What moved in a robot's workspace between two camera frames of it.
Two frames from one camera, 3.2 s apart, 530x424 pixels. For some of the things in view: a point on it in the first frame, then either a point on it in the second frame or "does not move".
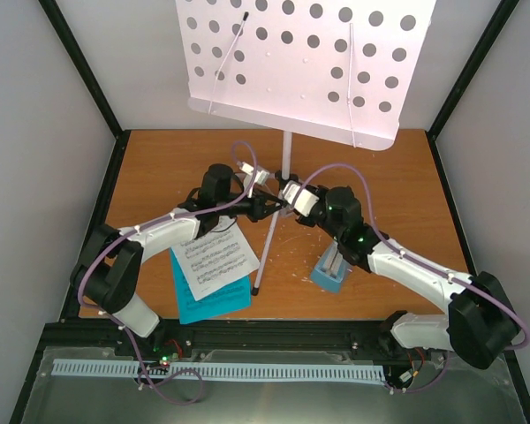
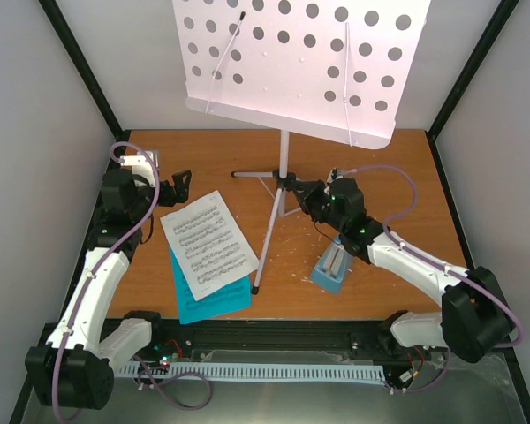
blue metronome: [331, 268] does not move
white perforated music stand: [342, 70] does not move
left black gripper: [258, 209] to [182, 191]
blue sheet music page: [234, 296] does not move
